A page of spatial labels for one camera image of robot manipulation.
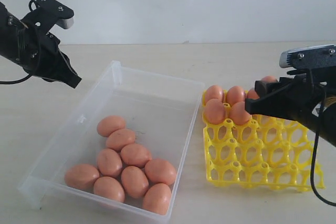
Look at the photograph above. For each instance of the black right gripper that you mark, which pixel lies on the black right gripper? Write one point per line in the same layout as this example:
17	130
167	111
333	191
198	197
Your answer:
295	99

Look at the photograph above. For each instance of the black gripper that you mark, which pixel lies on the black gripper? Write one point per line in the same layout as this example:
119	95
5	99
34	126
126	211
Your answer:
39	56

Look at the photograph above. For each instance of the brown egg placed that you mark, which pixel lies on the brown egg placed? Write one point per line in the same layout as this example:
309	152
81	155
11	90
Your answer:
252	94
214	92
234	95

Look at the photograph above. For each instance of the brown egg row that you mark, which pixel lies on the brown egg row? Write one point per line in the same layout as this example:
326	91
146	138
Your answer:
238	113

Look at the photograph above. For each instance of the clear plastic bin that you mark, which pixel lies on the clear plastic bin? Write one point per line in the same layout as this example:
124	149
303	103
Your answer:
161	110

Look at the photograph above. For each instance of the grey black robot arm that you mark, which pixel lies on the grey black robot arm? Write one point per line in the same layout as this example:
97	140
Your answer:
9	23

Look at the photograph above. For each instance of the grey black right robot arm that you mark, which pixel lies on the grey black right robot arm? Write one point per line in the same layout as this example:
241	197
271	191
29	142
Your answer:
326	127

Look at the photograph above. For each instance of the yellow plastic egg tray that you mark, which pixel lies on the yellow plastic egg tray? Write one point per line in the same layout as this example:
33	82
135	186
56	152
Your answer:
266	151

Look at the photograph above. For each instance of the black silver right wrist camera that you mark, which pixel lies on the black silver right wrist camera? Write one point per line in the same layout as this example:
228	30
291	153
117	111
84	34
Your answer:
302	60

